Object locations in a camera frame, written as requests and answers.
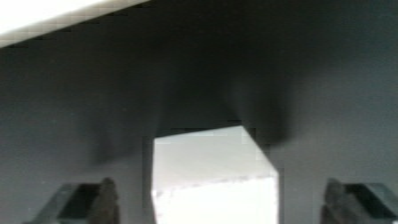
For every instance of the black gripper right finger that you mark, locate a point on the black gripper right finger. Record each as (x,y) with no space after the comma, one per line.
(359,203)

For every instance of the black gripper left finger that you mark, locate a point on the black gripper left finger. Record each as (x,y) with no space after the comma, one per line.
(84,204)

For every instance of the white U-shaped fence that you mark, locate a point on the white U-shaped fence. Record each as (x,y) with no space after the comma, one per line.
(30,17)

